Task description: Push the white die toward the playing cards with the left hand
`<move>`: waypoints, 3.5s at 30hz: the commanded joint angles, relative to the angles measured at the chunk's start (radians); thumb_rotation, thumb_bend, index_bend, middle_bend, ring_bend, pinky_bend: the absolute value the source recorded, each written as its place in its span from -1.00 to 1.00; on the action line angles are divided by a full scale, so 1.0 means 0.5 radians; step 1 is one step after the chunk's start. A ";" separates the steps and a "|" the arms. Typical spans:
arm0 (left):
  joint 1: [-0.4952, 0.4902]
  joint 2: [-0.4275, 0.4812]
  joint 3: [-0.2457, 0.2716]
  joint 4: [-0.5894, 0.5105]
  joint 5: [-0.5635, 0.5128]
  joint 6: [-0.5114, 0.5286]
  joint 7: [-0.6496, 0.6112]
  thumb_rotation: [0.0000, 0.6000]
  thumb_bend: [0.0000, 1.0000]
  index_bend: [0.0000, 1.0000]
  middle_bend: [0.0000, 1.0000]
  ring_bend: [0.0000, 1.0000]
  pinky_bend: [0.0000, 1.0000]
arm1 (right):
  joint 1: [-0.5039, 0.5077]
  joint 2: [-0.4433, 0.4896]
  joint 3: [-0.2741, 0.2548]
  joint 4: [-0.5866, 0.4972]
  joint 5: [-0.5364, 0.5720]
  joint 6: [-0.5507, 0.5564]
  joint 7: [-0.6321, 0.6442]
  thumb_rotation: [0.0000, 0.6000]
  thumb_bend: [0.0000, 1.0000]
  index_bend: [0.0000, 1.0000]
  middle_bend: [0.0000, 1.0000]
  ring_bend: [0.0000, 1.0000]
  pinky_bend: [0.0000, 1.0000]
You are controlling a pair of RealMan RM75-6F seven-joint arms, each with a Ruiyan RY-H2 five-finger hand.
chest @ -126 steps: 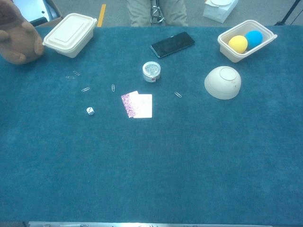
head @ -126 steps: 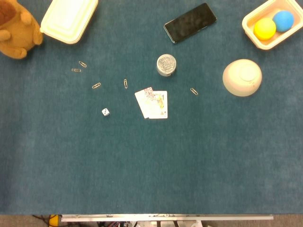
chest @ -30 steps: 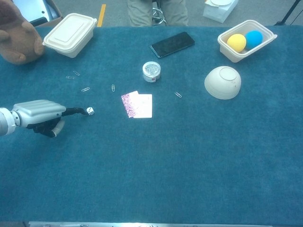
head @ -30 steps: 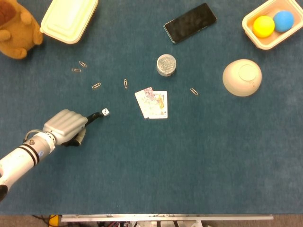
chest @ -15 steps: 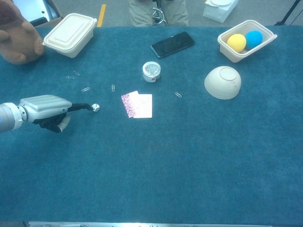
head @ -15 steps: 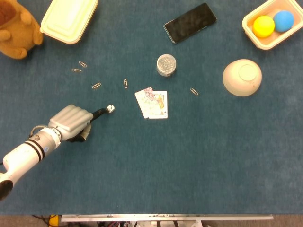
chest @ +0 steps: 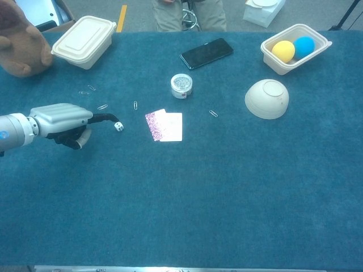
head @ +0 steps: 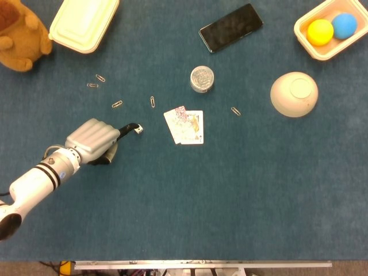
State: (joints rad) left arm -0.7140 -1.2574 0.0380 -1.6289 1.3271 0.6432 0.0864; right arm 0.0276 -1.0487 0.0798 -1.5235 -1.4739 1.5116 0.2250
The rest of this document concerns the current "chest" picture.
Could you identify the white die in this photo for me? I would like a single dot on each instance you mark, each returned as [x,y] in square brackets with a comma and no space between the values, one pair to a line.
[118,127]

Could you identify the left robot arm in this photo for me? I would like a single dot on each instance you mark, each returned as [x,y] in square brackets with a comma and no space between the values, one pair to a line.
[14,130]

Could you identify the clear round paper clip jar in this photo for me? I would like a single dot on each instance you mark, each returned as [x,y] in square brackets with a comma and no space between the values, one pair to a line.
[182,85]

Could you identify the blue felt table cover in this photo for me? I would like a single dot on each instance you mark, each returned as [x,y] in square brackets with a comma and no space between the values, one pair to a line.
[181,198]

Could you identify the black smartphone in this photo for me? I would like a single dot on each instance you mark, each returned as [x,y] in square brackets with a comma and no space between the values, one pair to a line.
[207,54]

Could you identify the upturned cream bowl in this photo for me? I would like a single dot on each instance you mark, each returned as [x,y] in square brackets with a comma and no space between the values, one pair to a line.
[263,105]

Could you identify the chrome stool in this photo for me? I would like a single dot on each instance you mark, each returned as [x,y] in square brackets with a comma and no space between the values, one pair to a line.
[190,20]

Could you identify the person in khaki trousers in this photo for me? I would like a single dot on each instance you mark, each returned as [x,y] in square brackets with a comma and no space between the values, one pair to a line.
[170,17]

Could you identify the open cream food container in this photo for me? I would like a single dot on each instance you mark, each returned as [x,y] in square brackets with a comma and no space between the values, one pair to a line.
[286,68]

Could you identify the yellow ball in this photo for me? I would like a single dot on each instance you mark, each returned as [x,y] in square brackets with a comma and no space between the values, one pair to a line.
[283,51]

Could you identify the closed cream lunch box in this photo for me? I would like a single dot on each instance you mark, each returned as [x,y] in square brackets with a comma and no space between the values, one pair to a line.
[82,39]

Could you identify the white cardboard box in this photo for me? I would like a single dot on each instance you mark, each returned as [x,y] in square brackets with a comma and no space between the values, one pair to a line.
[262,14]

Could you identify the blue ball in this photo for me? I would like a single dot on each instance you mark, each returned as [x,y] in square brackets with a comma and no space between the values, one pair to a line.
[304,46]

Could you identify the brown plush toy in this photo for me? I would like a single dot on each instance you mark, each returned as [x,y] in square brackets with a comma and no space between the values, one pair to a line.
[22,48]

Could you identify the black tripod leg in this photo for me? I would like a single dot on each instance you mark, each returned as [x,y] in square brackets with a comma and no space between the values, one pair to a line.
[344,17]

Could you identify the aluminium table edge rail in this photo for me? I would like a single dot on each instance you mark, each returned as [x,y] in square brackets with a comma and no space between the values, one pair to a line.
[181,269]

